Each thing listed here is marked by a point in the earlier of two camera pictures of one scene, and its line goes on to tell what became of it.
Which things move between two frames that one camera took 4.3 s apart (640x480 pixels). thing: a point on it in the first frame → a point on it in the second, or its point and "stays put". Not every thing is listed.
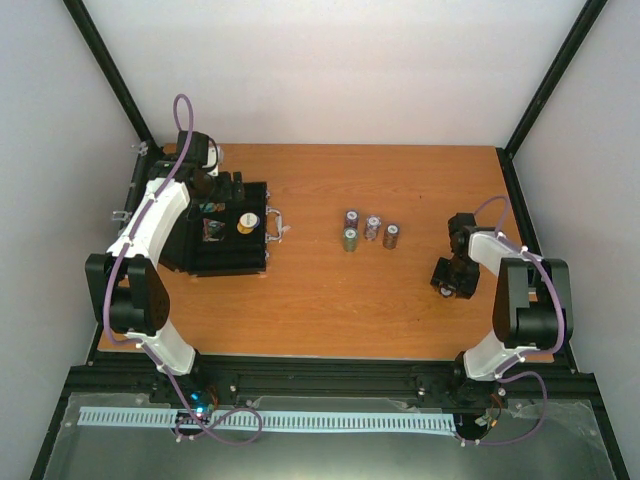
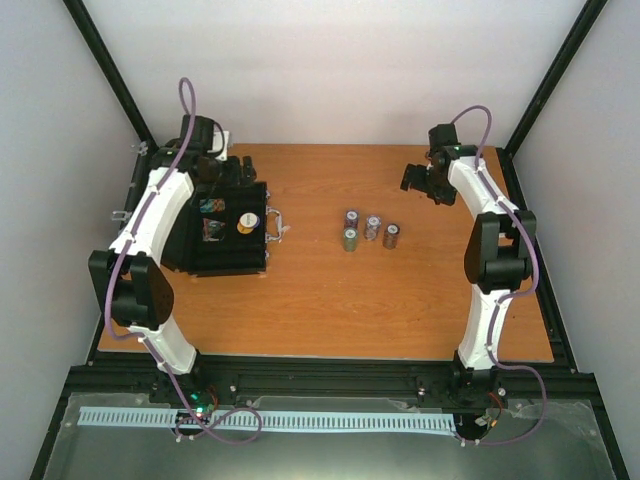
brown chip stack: [391, 236] stays put
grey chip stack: [372, 227] stays put
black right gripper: [465, 291] → [446, 196]
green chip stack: [350, 239] stays put
